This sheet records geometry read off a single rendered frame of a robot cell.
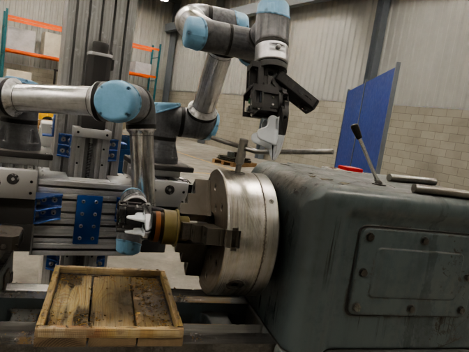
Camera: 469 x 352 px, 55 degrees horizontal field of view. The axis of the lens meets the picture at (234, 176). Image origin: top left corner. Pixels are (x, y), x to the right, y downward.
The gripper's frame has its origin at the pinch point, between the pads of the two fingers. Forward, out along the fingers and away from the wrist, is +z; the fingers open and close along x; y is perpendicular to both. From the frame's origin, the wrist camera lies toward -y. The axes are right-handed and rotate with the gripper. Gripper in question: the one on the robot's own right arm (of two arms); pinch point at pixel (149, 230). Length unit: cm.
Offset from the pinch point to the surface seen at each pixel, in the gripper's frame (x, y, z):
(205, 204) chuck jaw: 6.3, -14.0, -5.7
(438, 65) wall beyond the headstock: 242, -790, -897
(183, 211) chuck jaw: 4.2, -8.2, -4.0
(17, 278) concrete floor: -108, 62, -235
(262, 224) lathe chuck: 6.3, -23.7, 11.3
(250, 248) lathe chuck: 0.8, -21.1, 12.6
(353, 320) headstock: -14, -48, 17
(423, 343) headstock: -19, -69, 17
